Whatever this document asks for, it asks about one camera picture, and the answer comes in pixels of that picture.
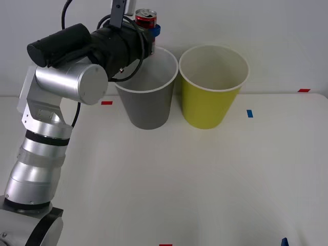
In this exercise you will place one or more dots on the yellow-green plastic bin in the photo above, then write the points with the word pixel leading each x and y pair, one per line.
pixel 207 107

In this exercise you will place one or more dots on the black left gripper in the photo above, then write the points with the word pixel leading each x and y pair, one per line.
pixel 135 46

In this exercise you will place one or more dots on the grey plastic bin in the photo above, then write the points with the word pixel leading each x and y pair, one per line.
pixel 148 107

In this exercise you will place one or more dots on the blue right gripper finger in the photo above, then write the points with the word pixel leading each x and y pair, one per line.
pixel 284 242

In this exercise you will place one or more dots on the red drink can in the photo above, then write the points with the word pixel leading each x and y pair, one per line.
pixel 145 20

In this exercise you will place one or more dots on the silver and black left arm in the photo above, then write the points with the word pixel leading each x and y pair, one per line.
pixel 64 82

